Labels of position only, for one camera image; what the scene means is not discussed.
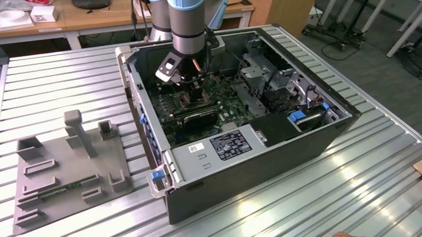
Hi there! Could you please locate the blue drive handle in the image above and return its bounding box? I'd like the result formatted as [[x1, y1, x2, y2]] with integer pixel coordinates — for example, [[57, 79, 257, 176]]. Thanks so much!
[[285, 111, 305, 121]]

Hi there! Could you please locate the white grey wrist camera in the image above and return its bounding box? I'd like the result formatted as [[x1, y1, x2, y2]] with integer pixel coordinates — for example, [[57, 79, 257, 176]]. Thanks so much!
[[154, 51, 184, 82]]

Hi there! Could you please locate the white cardboard box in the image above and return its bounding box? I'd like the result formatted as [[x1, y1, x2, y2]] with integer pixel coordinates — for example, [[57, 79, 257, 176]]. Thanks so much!
[[28, 6, 58, 23]]

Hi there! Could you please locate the wooden cabinet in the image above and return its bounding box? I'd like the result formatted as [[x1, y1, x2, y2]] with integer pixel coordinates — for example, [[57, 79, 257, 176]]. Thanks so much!
[[264, 0, 316, 40]]

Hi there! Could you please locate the white table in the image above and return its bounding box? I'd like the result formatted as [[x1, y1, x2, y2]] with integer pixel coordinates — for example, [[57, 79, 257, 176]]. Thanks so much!
[[384, 0, 422, 58]]

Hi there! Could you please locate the blue case latch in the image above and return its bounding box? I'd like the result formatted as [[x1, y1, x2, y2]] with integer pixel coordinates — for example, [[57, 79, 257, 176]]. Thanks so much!
[[148, 170, 164, 183]]

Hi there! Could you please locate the metal drive cage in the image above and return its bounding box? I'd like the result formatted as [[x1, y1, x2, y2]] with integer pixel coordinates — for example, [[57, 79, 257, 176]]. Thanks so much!
[[233, 38, 284, 112]]

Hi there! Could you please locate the CPU socket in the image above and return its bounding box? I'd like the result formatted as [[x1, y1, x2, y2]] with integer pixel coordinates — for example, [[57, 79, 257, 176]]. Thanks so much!
[[176, 90, 210, 110]]

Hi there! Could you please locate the tan block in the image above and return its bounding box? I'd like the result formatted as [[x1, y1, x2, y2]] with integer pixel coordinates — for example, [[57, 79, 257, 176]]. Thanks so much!
[[411, 159, 422, 184]]

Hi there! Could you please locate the black grey PC case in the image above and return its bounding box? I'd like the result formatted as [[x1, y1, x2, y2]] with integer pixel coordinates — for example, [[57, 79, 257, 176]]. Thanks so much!
[[113, 26, 363, 225]]

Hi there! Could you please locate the grey parts rack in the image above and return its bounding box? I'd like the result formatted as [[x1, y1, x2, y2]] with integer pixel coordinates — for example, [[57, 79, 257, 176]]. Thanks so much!
[[11, 110, 134, 235]]

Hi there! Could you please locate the black graphics card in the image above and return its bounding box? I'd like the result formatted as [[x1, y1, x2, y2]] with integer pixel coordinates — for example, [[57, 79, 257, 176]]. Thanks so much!
[[170, 106, 220, 144]]

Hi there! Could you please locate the black round base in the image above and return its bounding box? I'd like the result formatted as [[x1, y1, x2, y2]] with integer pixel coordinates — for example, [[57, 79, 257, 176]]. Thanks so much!
[[70, 0, 110, 9]]

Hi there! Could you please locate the grey power supply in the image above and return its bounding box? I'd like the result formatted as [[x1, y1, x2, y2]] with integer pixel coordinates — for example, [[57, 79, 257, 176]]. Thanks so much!
[[162, 123, 267, 185]]

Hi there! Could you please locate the black wheeled stand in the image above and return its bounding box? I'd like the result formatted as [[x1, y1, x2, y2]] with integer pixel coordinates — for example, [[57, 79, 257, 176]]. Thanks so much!
[[301, 0, 368, 52]]

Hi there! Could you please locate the green RAM stick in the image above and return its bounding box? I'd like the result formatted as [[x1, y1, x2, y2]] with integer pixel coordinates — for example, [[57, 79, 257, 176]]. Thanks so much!
[[36, 179, 85, 199]]

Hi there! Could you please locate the green motherboard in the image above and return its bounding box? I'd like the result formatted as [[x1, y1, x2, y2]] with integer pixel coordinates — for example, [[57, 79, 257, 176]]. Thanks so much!
[[146, 74, 256, 146]]

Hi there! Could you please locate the silver metal bracket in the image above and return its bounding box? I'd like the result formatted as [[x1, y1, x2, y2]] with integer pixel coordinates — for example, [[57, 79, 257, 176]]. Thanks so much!
[[272, 69, 321, 111]]

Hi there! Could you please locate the silver chipset heatsink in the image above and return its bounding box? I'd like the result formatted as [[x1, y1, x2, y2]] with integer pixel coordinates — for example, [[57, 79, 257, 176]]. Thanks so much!
[[220, 122, 240, 132]]

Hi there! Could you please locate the wooden desk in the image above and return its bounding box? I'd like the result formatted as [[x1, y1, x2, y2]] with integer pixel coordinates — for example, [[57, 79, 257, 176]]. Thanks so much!
[[0, 0, 256, 50]]

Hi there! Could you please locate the white round dish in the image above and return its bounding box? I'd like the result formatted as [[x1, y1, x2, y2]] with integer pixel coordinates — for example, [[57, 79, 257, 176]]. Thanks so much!
[[0, 9, 33, 28]]

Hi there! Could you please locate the dark wrist camera module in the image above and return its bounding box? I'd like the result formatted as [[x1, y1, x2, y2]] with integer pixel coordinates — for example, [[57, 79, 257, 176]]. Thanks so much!
[[209, 35, 226, 54]]

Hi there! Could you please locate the black plastic shroud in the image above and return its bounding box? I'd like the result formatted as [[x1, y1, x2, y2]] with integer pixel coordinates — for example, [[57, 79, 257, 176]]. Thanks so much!
[[249, 111, 305, 148]]

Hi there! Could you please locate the black base cable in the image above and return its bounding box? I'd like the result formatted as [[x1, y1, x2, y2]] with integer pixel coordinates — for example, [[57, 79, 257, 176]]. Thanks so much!
[[130, 0, 149, 42]]

